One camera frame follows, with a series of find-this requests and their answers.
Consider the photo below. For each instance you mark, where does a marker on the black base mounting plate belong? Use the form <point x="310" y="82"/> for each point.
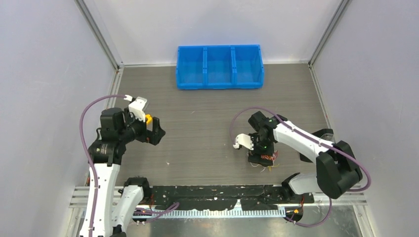
<point x="223" y="197"/>

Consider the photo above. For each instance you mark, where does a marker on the blue three-compartment plastic bin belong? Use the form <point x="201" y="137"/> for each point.
<point x="219" y="67"/>

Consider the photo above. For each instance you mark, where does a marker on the yellow triangular plastic stand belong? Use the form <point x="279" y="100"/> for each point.
<point x="148" y="119"/>

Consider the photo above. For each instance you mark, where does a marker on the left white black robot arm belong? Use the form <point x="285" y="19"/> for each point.
<point x="118" y="127"/>

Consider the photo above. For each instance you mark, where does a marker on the aluminium front rail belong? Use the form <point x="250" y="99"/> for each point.
<point x="148" y="211"/>

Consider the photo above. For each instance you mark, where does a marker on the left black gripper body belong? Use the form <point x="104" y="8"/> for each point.
<point x="137" y="130"/>

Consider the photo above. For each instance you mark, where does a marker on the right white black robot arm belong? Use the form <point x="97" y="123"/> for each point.
<point x="335" y="173"/>

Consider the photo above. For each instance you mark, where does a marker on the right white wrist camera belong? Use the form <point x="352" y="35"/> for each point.
<point x="243" y="140"/>

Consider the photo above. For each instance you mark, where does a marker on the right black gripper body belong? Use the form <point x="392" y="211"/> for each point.
<point x="261" y="146"/>

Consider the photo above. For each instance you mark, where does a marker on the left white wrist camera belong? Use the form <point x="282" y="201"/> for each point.
<point x="137" y="107"/>

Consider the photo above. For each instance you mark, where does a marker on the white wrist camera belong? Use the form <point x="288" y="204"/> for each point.
<point x="137" y="107"/>
<point x="243" y="140"/>

